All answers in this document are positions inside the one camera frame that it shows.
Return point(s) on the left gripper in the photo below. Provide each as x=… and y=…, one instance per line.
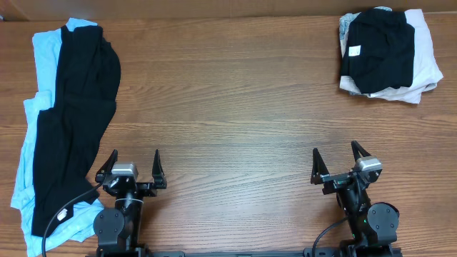
x=143, y=186

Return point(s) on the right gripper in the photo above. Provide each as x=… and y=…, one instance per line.
x=321, y=174

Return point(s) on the black t-shirt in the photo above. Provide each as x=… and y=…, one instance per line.
x=69, y=133

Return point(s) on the light blue t-shirt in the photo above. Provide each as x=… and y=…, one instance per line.
x=47, y=47

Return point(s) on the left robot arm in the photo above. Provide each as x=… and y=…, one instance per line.
x=118, y=228

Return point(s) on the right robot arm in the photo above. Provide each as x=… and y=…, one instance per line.
x=373, y=225

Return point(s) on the folded black garment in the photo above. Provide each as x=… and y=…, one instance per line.
x=380, y=51

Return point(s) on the folded white garment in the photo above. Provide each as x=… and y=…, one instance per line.
x=426, y=73

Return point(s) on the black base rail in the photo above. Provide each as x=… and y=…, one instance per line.
x=307, y=252

